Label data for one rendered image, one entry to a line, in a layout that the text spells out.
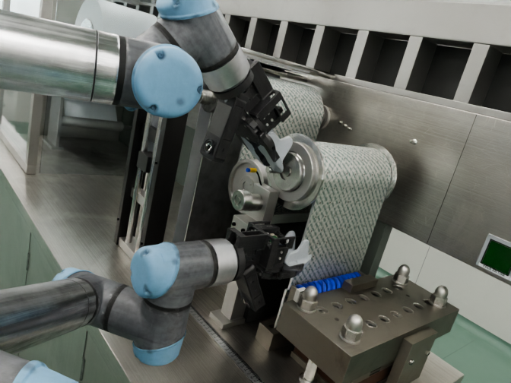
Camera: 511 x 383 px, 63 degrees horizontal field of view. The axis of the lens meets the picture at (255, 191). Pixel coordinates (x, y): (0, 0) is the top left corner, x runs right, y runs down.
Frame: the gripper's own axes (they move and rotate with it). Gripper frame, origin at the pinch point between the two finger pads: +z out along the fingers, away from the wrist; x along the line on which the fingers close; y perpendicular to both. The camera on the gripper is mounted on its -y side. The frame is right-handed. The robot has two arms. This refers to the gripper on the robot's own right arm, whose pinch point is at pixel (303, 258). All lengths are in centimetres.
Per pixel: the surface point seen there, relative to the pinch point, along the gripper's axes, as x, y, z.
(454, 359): 22, -109, 209
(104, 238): 52, -19, -18
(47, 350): 49, -50, -30
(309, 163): 1.7, 19.2, -4.2
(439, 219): -10.1, 11.4, 29.3
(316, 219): -0.2, 8.6, 0.0
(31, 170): 102, -17, -25
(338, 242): -0.2, 2.9, 9.3
